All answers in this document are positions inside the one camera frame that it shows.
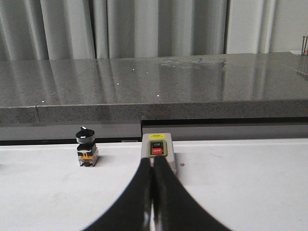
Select grey on-off switch box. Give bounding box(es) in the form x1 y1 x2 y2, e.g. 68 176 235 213
141 133 177 174

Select grey granite counter slab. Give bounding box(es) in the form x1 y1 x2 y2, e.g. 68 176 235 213
0 51 308 145

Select thin metal rods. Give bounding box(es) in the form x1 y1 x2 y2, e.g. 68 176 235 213
298 35 308 75

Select black rotary selector switch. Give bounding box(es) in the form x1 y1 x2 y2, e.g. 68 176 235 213
76 126 99 167

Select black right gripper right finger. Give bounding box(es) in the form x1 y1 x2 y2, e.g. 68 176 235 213
153 156 229 231

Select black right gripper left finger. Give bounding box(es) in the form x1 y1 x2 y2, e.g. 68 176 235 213
85 158 152 231

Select grey pleated curtain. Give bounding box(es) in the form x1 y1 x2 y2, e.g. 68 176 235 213
0 0 308 62

